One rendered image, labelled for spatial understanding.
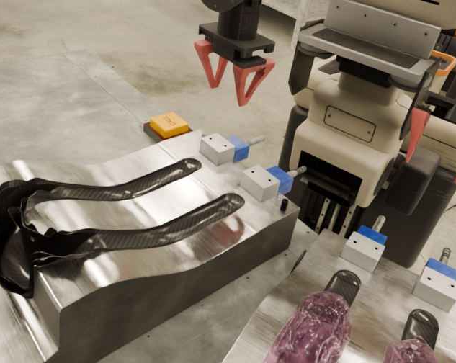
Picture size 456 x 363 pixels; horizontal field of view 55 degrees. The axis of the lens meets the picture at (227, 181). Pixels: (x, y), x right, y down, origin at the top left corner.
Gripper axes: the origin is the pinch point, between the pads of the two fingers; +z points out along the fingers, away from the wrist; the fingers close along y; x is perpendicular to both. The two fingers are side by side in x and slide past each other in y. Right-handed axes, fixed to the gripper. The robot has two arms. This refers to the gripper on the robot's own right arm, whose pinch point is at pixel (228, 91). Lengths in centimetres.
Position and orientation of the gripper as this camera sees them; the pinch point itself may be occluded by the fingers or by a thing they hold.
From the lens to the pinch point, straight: 69.6
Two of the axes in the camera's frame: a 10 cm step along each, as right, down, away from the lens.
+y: 6.4, 5.2, -5.6
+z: -1.2, 7.9, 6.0
